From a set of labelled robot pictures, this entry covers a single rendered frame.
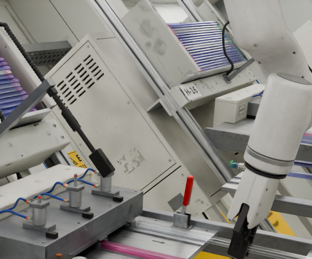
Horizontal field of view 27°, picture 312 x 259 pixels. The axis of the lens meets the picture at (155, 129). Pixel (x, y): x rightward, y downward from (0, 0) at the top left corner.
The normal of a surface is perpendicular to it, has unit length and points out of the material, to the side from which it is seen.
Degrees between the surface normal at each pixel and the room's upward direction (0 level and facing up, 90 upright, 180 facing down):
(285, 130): 111
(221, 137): 90
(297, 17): 90
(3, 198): 43
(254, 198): 92
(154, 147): 90
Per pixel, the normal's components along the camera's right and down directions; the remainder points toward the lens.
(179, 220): -0.43, 0.17
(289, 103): -0.15, 0.26
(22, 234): 0.04, -0.98
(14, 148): 0.69, -0.57
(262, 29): 0.02, 0.13
